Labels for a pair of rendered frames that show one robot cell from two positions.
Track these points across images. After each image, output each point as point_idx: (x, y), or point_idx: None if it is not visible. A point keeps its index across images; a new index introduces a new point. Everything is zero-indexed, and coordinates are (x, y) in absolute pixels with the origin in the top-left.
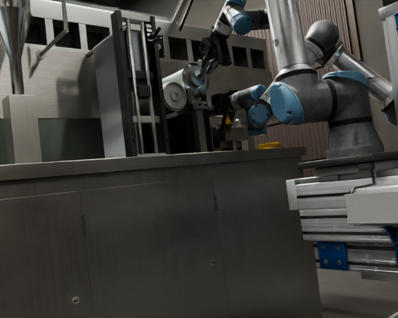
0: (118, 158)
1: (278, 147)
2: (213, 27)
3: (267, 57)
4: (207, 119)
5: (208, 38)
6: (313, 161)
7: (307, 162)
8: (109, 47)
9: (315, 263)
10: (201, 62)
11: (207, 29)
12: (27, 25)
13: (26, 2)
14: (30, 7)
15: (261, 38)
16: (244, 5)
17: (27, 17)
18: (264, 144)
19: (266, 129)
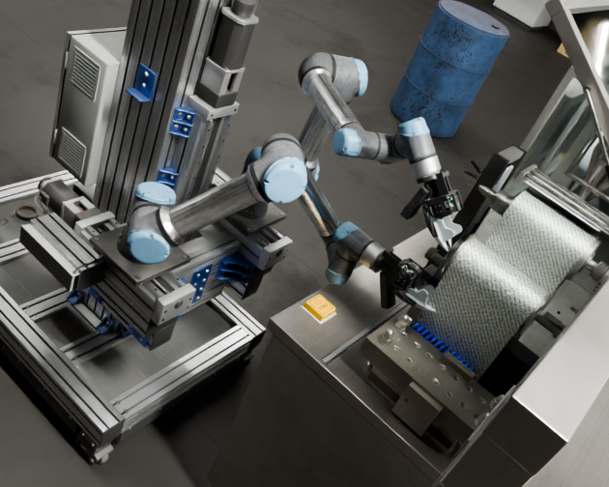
0: (420, 231)
1: (306, 297)
2: (443, 171)
3: (468, 449)
4: (426, 311)
5: (452, 190)
6: (276, 207)
7: (280, 210)
8: (557, 204)
9: (257, 289)
10: (452, 225)
11: None
12: (592, 167)
13: (599, 145)
14: (599, 151)
15: (523, 381)
16: (398, 132)
17: (593, 158)
18: (327, 300)
19: (326, 270)
